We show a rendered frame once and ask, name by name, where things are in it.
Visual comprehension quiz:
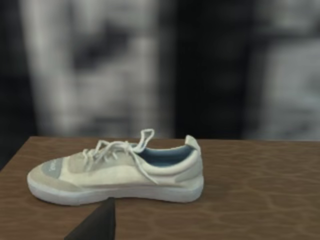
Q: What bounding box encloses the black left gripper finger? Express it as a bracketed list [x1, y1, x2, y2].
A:
[63, 197, 117, 240]

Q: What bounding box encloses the white lace-up sneaker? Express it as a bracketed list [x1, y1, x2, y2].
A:
[26, 128, 204, 207]

